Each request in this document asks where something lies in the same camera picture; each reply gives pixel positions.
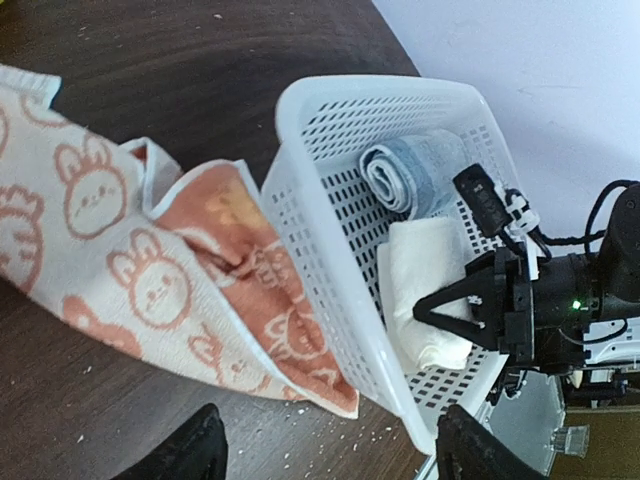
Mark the white towel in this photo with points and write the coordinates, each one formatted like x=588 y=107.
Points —
x=419 y=258

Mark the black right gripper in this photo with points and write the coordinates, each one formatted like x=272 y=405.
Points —
x=531 y=321

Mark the white plastic basket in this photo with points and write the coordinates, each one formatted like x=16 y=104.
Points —
x=331 y=224

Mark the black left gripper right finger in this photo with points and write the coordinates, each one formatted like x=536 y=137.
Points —
x=465 y=450

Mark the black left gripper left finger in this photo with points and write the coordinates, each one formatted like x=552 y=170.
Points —
x=198 y=449

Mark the orange patterned towel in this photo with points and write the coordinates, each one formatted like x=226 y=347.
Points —
x=177 y=269

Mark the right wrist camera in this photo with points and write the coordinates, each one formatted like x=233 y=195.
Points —
x=477 y=189

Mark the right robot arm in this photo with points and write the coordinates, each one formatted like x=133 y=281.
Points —
x=616 y=268

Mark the rolled grey blue towel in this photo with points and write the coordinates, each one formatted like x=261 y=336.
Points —
x=413 y=174

